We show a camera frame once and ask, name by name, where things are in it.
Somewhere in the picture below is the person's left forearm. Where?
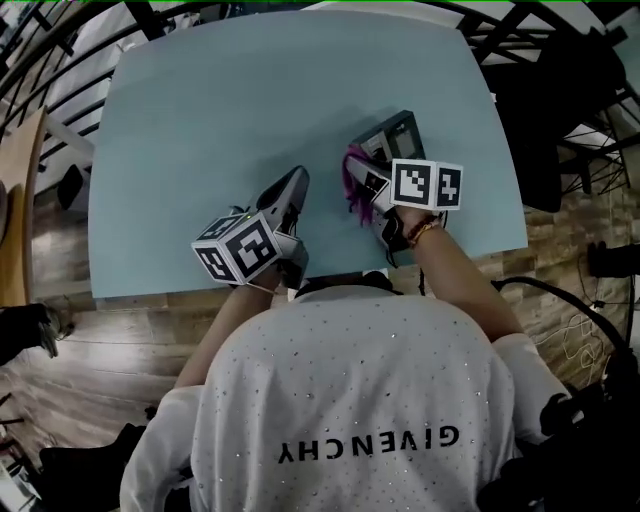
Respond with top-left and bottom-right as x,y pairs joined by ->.
173,264 -> 281,390

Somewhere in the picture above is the black railing with wooden handrail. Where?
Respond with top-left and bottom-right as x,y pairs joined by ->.
0,0 -> 640,201

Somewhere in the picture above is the black stool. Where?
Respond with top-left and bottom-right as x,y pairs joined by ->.
56,163 -> 92,212

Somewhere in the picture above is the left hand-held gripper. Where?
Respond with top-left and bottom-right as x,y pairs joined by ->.
191,166 -> 312,290

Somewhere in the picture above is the black bag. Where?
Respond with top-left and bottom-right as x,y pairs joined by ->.
477,382 -> 640,512

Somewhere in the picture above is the person's right forearm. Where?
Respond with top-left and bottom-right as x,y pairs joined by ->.
397,205 -> 527,347

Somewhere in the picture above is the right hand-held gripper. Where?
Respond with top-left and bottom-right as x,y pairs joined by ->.
346,154 -> 464,254

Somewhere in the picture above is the black office chair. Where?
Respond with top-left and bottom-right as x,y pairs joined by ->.
492,25 -> 640,215
0,389 -> 166,512

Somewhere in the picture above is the light wooden table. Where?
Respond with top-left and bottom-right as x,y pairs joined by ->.
0,106 -> 50,307

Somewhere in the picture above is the black box device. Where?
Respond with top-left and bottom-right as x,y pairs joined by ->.
587,241 -> 640,279

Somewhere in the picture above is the person's white shirt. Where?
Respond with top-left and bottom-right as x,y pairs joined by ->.
118,287 -> 572,512

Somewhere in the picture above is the beaded bracelet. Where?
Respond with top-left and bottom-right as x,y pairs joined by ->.
406,213 -> 447,248

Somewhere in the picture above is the purple cloth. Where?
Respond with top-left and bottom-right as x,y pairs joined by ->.
340,143 -> 382,227

